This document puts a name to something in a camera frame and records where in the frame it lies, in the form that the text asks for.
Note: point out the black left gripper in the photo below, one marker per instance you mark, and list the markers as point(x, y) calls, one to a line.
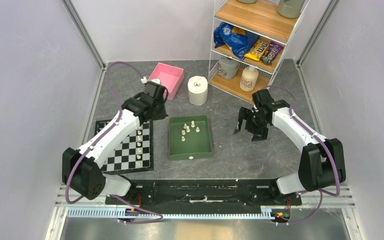
point(162, 115)

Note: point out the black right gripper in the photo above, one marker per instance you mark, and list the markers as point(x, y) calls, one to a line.
point(261, 133)

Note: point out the green plastic tray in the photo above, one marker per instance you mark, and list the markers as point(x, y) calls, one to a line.
point(185, 141)

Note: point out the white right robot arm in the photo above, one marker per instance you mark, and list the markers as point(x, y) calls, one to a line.
point(322, 162)

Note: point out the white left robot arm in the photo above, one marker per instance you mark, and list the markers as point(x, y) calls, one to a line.
point(81, 167)

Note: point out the pink plastic box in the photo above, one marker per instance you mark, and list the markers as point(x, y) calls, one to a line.
point(170, 77)

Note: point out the cream soap bottle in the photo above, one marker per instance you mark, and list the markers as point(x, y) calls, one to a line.
point(248, 78)

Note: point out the black white chessboard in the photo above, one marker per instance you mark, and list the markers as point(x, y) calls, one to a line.
point(134, 154)

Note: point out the grey jug on shelf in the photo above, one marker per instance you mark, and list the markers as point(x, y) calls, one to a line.
point(227, 67)

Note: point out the white toilet paper roll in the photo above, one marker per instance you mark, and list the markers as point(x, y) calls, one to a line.
point(197, 90)

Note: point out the yellow candy bag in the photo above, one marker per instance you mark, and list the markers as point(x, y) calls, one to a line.
point(256, 51)

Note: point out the blue plastic bag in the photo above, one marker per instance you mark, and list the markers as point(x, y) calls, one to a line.
point(238, 40)

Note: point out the brown candy bag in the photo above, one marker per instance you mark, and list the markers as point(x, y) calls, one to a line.
point(273, 50)

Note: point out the grey green top bottle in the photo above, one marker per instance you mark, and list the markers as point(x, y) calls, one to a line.
point(290, 9)

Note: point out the white wire wooden shelf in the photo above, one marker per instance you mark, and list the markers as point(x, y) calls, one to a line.
point(260, 17)

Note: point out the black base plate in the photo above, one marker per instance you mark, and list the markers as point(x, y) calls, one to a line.
point(208, 196)

